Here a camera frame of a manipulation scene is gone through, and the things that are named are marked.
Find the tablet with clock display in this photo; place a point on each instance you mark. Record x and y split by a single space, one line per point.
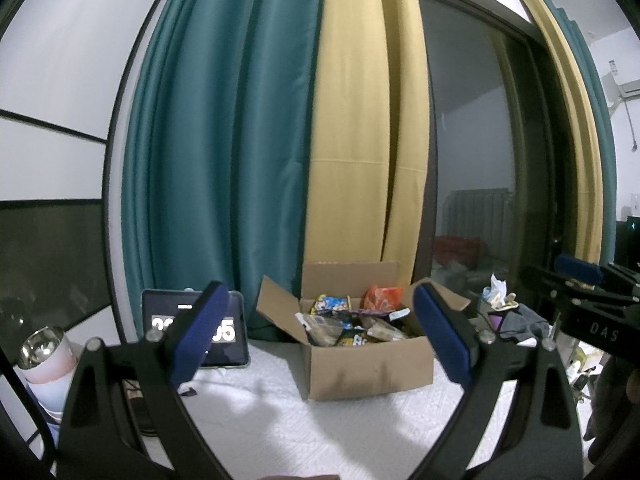
160 310

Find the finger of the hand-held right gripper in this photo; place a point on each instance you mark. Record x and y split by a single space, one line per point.
580 267
545 282

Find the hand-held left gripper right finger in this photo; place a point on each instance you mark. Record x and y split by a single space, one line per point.
442 332

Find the white patterned tablecloth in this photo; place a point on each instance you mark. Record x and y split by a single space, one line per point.
280 425

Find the yellow snack packet cartoon print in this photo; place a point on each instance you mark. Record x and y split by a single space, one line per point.
327 305

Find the white air conditioner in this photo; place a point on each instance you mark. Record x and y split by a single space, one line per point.
630 87

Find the orange snack packet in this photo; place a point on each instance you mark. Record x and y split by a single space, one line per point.
382 297

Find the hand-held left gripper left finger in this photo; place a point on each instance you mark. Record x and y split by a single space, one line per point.
197 330

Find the dark framed glass door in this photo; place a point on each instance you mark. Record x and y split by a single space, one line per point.
470 110

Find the grey cloth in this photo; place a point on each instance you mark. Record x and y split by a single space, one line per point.
527 327

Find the brown cardboard box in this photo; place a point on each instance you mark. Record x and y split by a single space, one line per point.
370 372

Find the black device with green light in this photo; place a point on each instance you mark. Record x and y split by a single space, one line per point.
631 240

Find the clear snack packet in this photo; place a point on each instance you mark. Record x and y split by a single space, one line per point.
325 331

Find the narrow yellow curtain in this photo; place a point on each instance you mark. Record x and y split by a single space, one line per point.
565 110

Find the pink tumbler with steel interior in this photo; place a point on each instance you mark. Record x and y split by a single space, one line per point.
50 375

